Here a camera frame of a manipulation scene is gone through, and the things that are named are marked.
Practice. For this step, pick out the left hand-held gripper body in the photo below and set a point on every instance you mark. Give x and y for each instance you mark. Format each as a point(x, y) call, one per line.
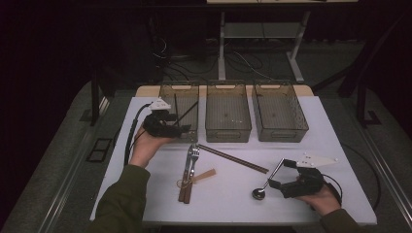
point(158, 124)

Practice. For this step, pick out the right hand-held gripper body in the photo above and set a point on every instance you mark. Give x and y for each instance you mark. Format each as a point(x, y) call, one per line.
point(304, 184)

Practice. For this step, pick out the all-metal spoon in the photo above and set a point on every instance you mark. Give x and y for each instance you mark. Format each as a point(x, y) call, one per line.
point(259, 193)

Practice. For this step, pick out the brown chopstick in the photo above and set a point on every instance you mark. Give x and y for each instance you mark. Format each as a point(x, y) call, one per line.
point(233, 157)

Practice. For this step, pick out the aluminium floor rail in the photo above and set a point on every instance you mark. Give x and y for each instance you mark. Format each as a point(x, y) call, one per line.
point(388, 181)
point(69, 181)

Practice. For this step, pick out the white metal desk frame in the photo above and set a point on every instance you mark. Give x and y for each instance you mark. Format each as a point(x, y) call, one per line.
point(222, 48)

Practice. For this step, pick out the person's right hand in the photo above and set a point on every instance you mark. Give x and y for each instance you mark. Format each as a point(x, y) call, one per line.
point(320, 200)

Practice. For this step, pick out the black metal stand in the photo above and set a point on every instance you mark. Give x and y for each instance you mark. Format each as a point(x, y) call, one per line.
point(361, 103)
point(95, 103)

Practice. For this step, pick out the person's left hand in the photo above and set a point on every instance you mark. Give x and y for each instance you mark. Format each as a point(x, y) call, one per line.
point(147, 149)

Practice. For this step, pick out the smoky clear plastic bin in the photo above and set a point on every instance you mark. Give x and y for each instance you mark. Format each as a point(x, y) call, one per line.
point(279, 113)
point(228, 113)
point(188, 111)

